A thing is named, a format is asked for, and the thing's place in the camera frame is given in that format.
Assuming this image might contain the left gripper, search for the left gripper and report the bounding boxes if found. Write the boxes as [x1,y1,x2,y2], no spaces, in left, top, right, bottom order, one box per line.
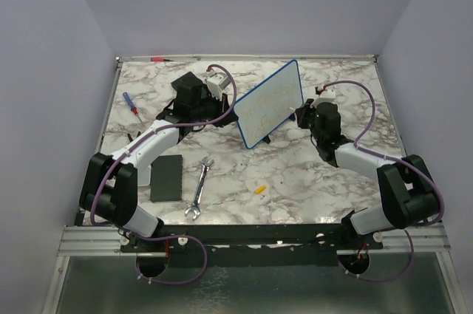
[192,90,239,128]

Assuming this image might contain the blue framed whiteboard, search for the blue framed whiteboard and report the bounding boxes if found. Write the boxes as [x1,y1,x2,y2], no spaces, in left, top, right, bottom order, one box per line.
[234,59,304,149]

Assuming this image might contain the yellow marker cap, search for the yellow marker cap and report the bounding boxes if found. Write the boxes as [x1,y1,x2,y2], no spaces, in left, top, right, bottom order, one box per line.
[254,185,266,194]

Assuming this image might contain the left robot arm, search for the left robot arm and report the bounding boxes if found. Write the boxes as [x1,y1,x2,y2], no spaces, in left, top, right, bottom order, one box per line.
[79,64,238,251]

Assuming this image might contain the silver open-end wrench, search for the silver open-end wrench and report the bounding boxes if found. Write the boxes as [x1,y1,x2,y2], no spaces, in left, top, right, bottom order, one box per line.
[185,157,214,221]

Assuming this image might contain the blue red screwdriver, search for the blue red screwdriver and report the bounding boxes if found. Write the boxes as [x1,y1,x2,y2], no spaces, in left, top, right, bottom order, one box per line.
[122,92,143,123]

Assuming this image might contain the black rectangular box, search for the black rectangular box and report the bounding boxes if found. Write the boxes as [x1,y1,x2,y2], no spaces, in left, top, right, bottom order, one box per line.
[150,154,183,203]

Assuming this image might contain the small white container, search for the small white container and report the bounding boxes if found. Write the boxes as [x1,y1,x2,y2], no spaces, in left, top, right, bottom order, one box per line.
[137,165,152,187]

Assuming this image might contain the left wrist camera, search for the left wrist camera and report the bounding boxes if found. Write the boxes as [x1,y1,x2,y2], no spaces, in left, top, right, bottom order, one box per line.
[205,71,231,100]

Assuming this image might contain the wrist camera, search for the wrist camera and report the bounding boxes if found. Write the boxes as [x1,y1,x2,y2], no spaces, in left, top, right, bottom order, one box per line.
[205,71,231,100]
[313,86,336,106]

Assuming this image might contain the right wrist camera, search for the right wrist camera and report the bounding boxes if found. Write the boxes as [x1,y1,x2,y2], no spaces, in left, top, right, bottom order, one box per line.
[313,86,336,106]

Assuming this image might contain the red marker on rail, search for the red marker on rail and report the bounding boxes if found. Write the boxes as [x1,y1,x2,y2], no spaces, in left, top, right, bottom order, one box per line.
[150,57,173,62]

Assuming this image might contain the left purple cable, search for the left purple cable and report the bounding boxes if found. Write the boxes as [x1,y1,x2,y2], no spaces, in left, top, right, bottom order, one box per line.
[90,64,237,287]

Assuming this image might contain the purple cable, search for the purple cable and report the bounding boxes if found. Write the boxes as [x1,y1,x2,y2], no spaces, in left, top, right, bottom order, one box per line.
[323,80,446,282]
[90,64,237,287]

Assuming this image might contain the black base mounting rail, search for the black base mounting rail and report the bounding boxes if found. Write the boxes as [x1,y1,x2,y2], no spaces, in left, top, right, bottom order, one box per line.
[121,219,385,269]

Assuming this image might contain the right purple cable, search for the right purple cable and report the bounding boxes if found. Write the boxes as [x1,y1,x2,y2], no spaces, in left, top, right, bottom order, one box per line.
[323,80,446,282]

